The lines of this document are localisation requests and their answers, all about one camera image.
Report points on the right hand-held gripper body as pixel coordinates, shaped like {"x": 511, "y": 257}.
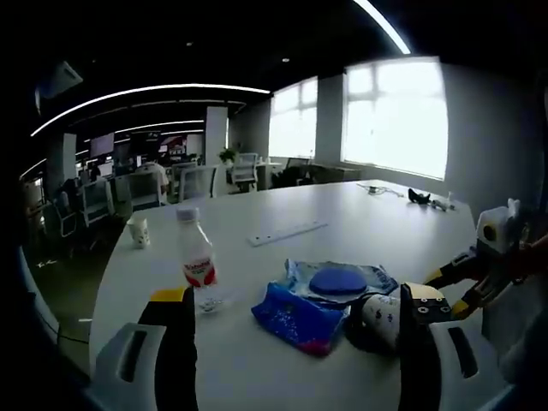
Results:
{"x": 498, "y": 231}

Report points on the curved ceiling light strip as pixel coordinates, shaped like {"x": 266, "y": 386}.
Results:
{"x": 128, "y": 95}

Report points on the ceiling air vent unit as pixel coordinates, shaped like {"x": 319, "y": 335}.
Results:
{"x": 64, "y": 77}

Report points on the potted green plant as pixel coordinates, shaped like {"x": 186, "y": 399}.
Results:
{"x": 228, "y": 155}

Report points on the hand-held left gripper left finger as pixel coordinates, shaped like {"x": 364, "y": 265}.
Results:
{"x": 175, "y": 355}

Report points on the black office chair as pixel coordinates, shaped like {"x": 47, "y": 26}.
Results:
{"x": 293, "y": 176}

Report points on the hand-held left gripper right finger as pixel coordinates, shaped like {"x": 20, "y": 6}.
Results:
{"x": 419, "y": 364}

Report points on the small black object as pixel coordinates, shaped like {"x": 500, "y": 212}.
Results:
{"x": 417, "y": 196}

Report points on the row of white office chairs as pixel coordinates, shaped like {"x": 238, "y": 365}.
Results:
{"x": 194, "y": 182}

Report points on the small white paper cup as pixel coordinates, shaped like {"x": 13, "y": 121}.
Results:
{"x": 139, "y": 233}

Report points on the blue tissue packet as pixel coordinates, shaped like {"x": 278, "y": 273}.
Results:
{"x": 295, "y": 319}

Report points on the small white table item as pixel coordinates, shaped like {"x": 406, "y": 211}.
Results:
{"x": 443, "y": 203}

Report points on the clear plastic wrapper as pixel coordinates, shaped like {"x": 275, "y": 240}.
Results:
{"x": 210, "y": 305}

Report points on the white table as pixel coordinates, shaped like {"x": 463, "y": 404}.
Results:
{"x": 364, "y": 231}

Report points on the clear water bottle red label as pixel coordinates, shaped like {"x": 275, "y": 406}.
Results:
{"x": 196, "y": 252}

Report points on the white power strip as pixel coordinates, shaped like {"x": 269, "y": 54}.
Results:
{"x": 287, "y": 233}

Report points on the wall screen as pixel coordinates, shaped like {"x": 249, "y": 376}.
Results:
{"x": 102, "y": 144}

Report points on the wet wipes pack blue lid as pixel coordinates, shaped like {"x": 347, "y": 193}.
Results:
{"x": 336, "y": 280}

